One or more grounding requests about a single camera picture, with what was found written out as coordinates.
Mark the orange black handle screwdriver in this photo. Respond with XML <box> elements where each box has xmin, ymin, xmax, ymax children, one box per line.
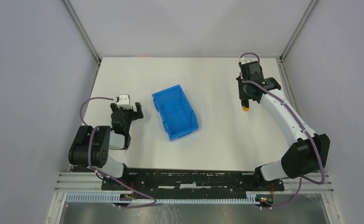
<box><xmin>241</xmin><ymin>100</ymin><xmax>250</xmax><ymax>112</ymax></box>

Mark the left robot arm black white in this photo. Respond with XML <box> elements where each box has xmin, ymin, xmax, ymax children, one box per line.
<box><xmin>68</xmin><ymin>102</ymin><xmax>144</xmax><ymax>178</ymax></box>

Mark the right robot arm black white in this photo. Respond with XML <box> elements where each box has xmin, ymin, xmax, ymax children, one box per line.
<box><xmin>236</xmin><ymin>58</ymin><xmax>330</xmax><ymax>184</ymax></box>

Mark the blue plastic bin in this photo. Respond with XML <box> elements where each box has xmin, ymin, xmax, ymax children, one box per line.
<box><xmin>152</xmin><ymin>84</ymin><xmax>199</xmax><ymax>141</ymax></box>

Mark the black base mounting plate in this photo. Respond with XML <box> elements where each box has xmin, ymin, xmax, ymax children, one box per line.
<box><xmin>101</xmin><ymin>168</ymin><xmax>285</xmax><ymax>200</ymax></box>

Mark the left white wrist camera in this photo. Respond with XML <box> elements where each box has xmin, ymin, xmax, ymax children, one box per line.
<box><xmin>114</xmin><ymin>94</ymin><xmax>132</xmax><ymax>110</ymax></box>

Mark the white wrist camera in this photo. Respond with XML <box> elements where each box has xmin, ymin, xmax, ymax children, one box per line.
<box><xmin>239</xmin><ymin>57</ymin><xmax>254</xmax><ymax>65</ymax></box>
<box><xmin>114</xmin><ymin>94</ymin><xmax>132</xmax><ymax>110</ymax></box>

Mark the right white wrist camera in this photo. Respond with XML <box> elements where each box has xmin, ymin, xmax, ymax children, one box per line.
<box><xmin>239</xmin><ymin>57</ymin><xmax>254</xmax><ymax>65</ymax></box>

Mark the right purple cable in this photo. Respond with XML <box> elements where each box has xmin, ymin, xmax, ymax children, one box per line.
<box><xmin>239</xmin><ymin>52</ymin><xmax>326</xmax><ymax>211</ymax></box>

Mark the purple cable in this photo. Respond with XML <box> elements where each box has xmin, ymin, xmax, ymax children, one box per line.
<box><xmin>239</xmin><ymin>52</ymin><xmax>326</xmax><ymax>211</ymax></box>
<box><xmin>79</xmin><ymin>97</ymin><xmax>157</xmax><ymax>209</ymax></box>

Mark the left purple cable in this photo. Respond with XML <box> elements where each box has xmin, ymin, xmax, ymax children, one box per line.
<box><xmin>79</xmin><ymin>97</ymin><xmax>157</xmax><ymax>209</ymax></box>

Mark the aluminium front rail frame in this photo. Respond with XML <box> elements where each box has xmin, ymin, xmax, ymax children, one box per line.
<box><xmin>55</xmin><ymin>172</ymin><xmax>335</xmax><ymax>194</ymax></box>

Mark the right aluminium corner post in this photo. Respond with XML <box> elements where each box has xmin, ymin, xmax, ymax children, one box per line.
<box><xmin>280</xmin><ymin>0</ymin><xmax>319</xmax><ymax>61</ymax></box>

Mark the aluminium corner post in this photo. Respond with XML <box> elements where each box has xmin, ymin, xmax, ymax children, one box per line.
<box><xmin>280</xmin><ymin>0</ymin><xmax>319</xmax><ymax>61</ymax></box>
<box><xmin>61</xmin><ymin>0</ymin><xmax>102</xmax><ymax>66</ymax></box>

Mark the left aluminium corner post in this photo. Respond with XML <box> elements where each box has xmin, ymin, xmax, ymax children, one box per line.
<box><xmin>61</xmin><ymin>0</ymin><xmax>102</xmax><ymax>66</ymax></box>

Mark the white slotted cable duct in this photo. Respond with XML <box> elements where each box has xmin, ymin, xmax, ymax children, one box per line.
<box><xmin>65</xmin><ymin>192</ymin><xmax>259</xmax><ymax>205</ymax></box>

